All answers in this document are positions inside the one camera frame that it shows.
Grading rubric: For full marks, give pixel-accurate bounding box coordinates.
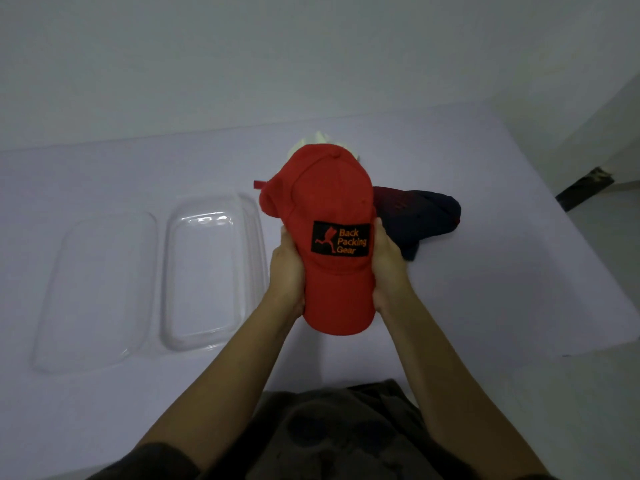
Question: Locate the person's right hand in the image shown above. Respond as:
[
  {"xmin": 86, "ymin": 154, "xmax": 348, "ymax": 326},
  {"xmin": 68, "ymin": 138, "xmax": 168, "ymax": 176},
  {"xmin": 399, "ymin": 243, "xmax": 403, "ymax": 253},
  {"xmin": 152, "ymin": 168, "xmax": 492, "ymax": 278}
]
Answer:
[{"xmin": 370, "ymin": 217, "xmax": 417, "ymax": 317}]

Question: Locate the person's left hand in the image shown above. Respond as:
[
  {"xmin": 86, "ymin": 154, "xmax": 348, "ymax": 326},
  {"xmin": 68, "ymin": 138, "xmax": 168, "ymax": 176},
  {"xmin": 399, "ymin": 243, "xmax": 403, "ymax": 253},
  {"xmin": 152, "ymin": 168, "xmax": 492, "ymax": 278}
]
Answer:
[{"xmin": 268, "ymin": 225, "xmax": 307, "ymax": 319}]

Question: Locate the navy cap with red brim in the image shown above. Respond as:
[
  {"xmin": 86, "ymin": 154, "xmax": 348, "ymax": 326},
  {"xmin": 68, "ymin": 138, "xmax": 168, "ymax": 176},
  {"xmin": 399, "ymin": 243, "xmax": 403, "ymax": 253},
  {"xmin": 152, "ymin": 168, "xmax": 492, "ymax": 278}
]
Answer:
[{"xmin": 372, "ymin": 185, "xmax": 463, "ymax": 263}]

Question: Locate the clear plastic container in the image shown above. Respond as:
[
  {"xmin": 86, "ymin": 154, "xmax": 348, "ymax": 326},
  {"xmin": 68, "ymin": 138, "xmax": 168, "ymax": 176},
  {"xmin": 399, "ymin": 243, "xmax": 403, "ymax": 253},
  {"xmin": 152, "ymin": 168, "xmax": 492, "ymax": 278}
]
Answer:
[{"xmin": 159, "ymin": 191, "xmax": 271, "ymax": 353}]

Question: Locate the red cap with black patch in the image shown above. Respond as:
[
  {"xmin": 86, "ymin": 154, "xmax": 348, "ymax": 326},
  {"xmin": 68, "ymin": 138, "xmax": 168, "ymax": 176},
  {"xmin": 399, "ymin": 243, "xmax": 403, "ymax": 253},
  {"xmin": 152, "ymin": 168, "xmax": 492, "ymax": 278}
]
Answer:
[{"xmin": 253, "ymin": 142, "xmax": 378, "ymax": 337}]

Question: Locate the white cap with colourful logo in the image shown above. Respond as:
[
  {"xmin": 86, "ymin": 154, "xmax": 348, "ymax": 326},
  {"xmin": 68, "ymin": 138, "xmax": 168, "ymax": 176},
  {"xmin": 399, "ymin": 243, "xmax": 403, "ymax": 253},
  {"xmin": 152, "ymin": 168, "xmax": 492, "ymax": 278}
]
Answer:
[{"xmin": 287, "ymin": 130, "xmax": 362, "ymax": 163}]

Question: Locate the clear plastic lid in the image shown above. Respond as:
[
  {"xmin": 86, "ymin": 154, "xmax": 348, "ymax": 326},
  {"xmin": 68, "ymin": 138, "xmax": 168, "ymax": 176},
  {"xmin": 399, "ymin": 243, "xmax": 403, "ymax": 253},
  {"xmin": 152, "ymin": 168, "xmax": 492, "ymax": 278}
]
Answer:
[{"xmin": 31, "ymin": 210, "xmax": 161, "ymax": 375}]

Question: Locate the person's left forearm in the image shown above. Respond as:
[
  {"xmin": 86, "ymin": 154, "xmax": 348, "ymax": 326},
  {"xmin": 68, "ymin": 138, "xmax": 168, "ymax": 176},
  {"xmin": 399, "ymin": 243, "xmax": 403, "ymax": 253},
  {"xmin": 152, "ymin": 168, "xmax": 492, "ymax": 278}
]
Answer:
[{"xmin": 136, "ymin": 289, "xmax": 302, "ymax": 473}]

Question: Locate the person's right forearm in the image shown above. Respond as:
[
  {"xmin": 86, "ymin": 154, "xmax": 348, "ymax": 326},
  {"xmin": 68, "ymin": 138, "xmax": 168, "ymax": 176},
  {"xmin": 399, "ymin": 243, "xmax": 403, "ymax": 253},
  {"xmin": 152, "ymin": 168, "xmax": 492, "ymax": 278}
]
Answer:
[{"xmin": 382, "ymin": 289, "xmax": 552, "ymax": 480}]

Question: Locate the person's black shirt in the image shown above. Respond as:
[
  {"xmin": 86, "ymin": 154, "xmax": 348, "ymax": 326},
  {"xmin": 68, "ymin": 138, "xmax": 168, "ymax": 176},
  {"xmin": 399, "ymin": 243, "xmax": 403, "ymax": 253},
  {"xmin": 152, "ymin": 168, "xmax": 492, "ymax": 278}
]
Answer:
[{"xmin": 86, "ymin": 378, "xmax": 557, "ymax": 480}]

